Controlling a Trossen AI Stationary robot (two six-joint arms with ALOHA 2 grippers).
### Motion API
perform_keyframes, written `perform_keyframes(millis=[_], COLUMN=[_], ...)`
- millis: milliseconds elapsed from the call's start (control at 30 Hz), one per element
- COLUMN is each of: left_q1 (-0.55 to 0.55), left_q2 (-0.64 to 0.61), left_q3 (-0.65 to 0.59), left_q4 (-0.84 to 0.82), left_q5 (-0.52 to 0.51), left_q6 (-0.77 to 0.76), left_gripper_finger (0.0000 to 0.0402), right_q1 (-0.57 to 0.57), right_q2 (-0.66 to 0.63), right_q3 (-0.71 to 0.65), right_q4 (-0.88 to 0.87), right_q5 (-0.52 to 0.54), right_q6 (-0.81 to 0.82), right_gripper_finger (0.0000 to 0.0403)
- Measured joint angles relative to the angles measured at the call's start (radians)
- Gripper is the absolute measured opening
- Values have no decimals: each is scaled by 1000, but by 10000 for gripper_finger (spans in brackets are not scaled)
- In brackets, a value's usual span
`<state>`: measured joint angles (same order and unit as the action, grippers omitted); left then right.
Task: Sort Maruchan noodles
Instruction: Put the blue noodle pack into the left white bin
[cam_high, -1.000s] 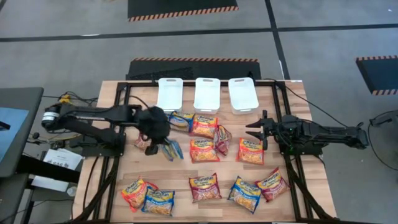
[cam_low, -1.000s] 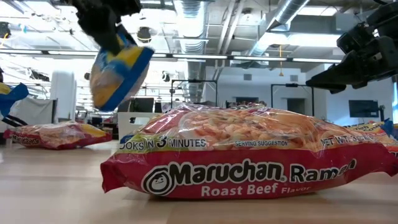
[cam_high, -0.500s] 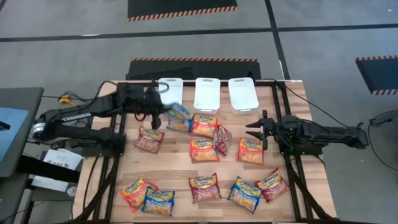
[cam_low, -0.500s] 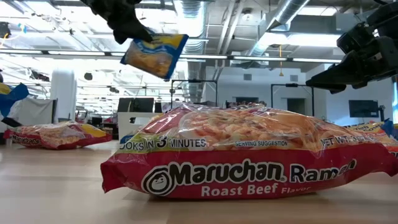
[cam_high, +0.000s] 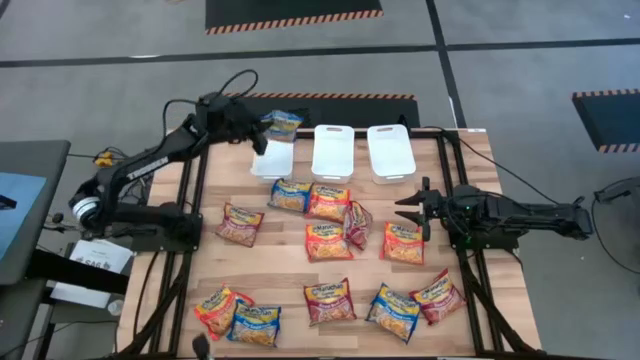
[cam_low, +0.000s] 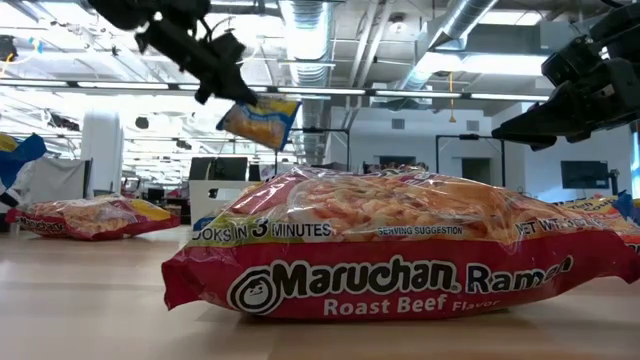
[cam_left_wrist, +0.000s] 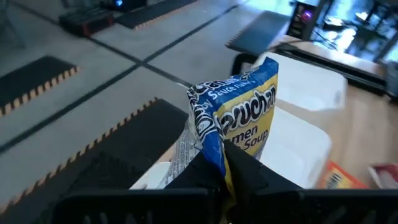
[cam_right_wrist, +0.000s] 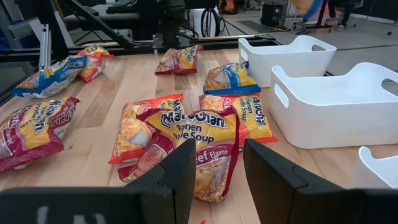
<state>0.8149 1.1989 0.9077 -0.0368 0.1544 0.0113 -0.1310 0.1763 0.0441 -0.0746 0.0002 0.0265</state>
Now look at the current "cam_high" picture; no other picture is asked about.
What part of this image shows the black floor cable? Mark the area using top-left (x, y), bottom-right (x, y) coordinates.
top-left (591, 197), bottom-right (640, 275)

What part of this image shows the blue screen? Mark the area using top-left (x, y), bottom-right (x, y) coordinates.
top-left (0, 171), bottom-right (48, 261)

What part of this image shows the small dark grey object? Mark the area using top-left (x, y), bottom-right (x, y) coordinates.
top-left (191, 333), bottom-right (215, 360)

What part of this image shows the white paper sheet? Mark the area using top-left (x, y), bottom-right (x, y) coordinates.
top-left (49, 238), bottom-right (135, 310)

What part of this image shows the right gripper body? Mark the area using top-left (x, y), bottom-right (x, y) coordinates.
top-left (422, 175), bottom-right (456, 243)

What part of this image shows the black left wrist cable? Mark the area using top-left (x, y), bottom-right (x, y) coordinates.
top-left (162, 68), bottom-right (260, 136)

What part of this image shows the black hazard-striped floor mat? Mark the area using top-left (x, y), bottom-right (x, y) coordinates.
top-left (571, 88), bottom-right (640, 154)
top-left (222, 92), bottom-right (421, 130)
top-left (204, 0), bottom-right (385, 36)

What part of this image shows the blue Maruchan noodle packet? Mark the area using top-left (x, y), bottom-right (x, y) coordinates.
top-left (260, 109), bottom-right (305, 145)
top-left (364, 282), bottom-right (422, 345)
top-left (225, 298), bottom-right (283, 349)
top-left (267, 177), bottom-right (315, 215)

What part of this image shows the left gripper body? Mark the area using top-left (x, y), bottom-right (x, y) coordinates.
top-left (194, 91), bottom-right (261, 144)

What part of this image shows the long black cable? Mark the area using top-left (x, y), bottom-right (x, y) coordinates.
top-left (422, 124), bottom-right (561, 206)

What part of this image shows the black desk beam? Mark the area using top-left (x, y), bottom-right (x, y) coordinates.
top-left (27, 248), bottom-right (131, 296)

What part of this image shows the white plastic bin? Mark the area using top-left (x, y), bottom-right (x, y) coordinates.
top-left (310, 123), bottom-right (356, 185)
top-left (366, 123), bottom-right (418, 186)
top-left (249, 138), bottom-right (295, 182)

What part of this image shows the red Maruchan noodle packet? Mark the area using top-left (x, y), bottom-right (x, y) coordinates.
top-left (408, 268), bottom-right (469, 327)
top-left (214, 201), bottom-right (266, 249)
top-left (302, 277), bottom-right (359, 328)
top-left (342, 199), bottom-right (375, 252)

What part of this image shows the orange Maruchan noodle packet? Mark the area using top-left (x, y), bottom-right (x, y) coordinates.
top-left (304, 183), bottom-right (352, 225)
top-left (304, 222), bottom-right (355, 264)
top-left (193, 283), bottom-right (256, 342)
top-left (378, 221), bottom-right (426, 266)

